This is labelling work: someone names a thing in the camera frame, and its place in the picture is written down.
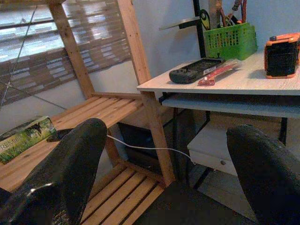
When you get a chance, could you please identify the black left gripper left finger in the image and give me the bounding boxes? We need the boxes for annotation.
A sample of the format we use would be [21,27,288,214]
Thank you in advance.
[0,118,108,225]

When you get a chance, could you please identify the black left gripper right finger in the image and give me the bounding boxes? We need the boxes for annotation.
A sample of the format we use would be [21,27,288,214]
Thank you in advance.
[226,124,300,225]

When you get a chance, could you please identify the green printed cardboard box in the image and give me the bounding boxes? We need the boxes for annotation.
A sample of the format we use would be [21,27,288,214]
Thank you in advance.
[0,116,57,165]

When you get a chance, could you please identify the white desk drawer unit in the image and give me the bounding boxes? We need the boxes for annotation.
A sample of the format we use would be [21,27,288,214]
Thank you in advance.
[187,121,285,177]

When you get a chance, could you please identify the wooden slatted shelf rack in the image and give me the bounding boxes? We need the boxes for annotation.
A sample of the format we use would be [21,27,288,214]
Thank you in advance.
[0,0,176,225]

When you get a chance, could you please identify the black storage box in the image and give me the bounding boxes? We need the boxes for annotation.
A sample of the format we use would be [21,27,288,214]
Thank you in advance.
[118,123,158,166]

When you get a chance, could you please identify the grey pull-out keyboard tray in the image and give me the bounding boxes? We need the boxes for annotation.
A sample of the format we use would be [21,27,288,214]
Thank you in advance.
[161,92,300,119]

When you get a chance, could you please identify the flat red package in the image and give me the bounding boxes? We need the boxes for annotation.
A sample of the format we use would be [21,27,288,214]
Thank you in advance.
[197,59,242,87]

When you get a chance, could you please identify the orange and black speaker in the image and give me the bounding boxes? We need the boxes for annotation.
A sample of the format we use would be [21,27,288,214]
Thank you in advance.
[263,32,300,79]

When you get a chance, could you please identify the brown striped window blind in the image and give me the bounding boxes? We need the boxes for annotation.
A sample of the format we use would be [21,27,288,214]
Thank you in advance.
[0,0,132,106]

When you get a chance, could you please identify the black remote controller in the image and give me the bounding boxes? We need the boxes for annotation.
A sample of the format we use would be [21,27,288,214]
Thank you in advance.
[168,58,226,84]

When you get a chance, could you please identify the green plastic mesh basket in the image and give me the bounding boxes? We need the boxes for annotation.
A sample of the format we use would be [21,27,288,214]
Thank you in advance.
[202,22,258,61]

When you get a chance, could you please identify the black upright desk pole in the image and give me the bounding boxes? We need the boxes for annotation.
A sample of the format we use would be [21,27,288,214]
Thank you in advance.
[192,0,208,59]

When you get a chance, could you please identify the yellow and black oval tag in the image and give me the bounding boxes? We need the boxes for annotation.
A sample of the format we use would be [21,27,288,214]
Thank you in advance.
[199,8,211,31]

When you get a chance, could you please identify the small grey raised shelf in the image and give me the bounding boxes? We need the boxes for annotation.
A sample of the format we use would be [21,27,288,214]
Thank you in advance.
[159,16,201,30]

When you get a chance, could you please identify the thin white cable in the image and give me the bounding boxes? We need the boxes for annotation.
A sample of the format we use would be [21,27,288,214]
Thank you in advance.
[106,135,196,165]

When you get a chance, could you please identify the white desk with black frame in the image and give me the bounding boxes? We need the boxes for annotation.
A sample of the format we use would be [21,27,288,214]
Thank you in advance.
[136,50,300,188]

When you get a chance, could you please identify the thin blind cord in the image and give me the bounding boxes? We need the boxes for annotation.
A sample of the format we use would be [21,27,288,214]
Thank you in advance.
[0,6,38,110]

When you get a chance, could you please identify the red handled tools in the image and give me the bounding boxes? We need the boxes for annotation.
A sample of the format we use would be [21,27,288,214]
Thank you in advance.
[219,0,248,26]

